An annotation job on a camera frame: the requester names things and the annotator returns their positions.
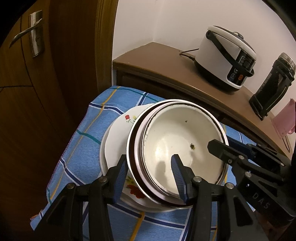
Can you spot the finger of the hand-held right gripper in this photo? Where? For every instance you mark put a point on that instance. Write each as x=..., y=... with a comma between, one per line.
x=239, y=144
x=222, y=150

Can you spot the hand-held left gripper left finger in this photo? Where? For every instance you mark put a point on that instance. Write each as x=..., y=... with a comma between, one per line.
x=120, y=180

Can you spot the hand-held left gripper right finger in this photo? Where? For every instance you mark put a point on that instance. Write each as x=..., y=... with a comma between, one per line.
x=178, y=178

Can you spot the plain white plate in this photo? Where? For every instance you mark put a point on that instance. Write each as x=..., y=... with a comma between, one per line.
x=104, y=153

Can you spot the white enamel bowl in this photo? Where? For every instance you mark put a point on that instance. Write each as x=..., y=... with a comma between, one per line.
x=175, y=129
x=150, y=206

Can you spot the red floral white plate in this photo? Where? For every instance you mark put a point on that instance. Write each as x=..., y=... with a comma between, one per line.
x=126, y=120

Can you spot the blue plaid tablecloth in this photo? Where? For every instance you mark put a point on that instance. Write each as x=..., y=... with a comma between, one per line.
x=81, y=150

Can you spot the tall black thermos flask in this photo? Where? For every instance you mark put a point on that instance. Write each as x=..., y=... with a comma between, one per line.
x=272, y=88

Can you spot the white and black rice cooker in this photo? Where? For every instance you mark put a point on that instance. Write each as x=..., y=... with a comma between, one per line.
x=219, y=55

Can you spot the brown wooden door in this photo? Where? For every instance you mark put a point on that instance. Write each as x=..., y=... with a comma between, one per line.
x=46, y=104

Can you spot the brown wooden cabinet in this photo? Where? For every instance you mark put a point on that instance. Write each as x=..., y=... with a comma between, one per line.
x=150, y=60

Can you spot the wooden door frame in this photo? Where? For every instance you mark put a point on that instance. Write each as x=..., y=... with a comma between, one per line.
x=106, y=46

